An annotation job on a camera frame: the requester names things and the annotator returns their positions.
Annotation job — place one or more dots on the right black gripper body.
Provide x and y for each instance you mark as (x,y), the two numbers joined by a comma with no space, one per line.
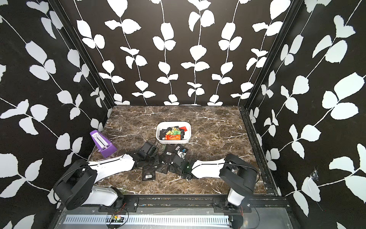
(172,170)

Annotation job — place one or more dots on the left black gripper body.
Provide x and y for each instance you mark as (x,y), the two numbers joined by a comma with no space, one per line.
(150,161)

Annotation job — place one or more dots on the black tea bag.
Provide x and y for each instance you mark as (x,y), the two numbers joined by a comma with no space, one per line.
(163,168)
(171,150)
(164,132)
(148,173)

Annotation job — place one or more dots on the small red tea bag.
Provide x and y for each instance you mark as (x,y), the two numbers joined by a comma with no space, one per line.
(173,137)

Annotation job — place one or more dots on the large red tea bag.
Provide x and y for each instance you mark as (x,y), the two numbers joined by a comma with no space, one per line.
(183,128)

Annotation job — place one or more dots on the green tea bag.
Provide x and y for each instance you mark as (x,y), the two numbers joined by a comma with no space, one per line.
(175,131)

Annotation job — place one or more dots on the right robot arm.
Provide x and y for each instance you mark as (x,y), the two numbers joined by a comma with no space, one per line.
(240,176)

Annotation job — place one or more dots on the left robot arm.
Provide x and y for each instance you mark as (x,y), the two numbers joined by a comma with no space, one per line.
(77,186)

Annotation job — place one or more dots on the black tea bag top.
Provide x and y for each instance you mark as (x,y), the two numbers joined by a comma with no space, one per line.
(171,150)

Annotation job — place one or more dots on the white storage box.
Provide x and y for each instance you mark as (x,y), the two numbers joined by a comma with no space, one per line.
(185,137)

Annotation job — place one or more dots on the purple metronome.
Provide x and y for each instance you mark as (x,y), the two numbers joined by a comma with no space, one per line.
(104,145)

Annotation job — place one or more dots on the small circuit board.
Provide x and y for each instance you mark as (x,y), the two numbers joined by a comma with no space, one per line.
(116,219)

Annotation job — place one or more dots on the white perforated strip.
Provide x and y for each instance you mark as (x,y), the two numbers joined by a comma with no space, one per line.
(161,220)

